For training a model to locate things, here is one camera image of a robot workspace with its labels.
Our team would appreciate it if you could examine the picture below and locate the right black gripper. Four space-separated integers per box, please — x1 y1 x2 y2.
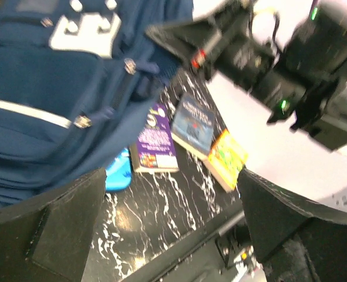
146 1 275 90

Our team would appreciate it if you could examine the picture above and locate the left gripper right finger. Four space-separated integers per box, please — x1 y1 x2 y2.
238 169 347 281

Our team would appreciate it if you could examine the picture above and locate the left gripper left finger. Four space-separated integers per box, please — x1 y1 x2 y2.
0 168 106 281

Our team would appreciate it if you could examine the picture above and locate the purple paperback book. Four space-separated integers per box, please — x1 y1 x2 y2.
130 103 179 173

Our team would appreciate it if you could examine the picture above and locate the navy blue student backpack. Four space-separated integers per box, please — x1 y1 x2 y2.
0 1 193 209

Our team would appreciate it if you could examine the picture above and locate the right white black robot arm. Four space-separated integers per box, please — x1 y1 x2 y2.
146 1 347 150

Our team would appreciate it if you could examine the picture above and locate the dark blue 1984 book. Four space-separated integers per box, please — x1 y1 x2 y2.
171 93 215 160

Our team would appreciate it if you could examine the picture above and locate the blue dinosaur pencil case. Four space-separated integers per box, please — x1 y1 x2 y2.
105 148 132 193

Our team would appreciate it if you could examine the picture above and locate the orange yellow paperback book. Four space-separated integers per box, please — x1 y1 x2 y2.
204 129 248 193

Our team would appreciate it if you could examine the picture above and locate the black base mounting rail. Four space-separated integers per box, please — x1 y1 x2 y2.
126 206 257 281

